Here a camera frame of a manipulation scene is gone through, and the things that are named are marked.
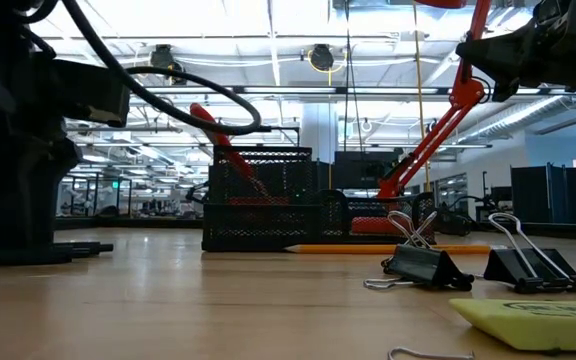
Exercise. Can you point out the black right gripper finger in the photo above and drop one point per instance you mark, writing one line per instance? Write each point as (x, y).
(503, 55)

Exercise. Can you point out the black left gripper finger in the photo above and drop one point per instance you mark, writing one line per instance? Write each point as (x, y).
(23, 200)

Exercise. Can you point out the black pen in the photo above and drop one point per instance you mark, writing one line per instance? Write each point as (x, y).
(68, 246)
(18, 259)

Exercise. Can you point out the black binder clip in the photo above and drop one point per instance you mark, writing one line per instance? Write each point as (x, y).
(508, 267)
(423, 267)

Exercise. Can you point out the black mesh desk organizer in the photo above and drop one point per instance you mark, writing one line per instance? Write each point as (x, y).
(258, 230)

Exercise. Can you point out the orange-yellow wooden pencil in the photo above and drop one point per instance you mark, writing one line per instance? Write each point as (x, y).
(348, 248)

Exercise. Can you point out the yellow-green eraser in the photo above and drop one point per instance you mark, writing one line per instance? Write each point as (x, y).
(533, 325)

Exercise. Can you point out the black background robot arm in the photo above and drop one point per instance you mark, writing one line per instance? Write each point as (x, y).
(199, 192)

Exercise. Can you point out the red desk lamp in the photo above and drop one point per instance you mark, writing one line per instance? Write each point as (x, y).
(463, 92)

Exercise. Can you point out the dark blue room divider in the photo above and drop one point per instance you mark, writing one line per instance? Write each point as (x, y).
(568, 195)

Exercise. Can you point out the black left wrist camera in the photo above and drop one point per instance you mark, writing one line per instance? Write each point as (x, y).
(93, 90)

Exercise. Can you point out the black aluminium table frame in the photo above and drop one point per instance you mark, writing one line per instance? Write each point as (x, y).
(143, 223)

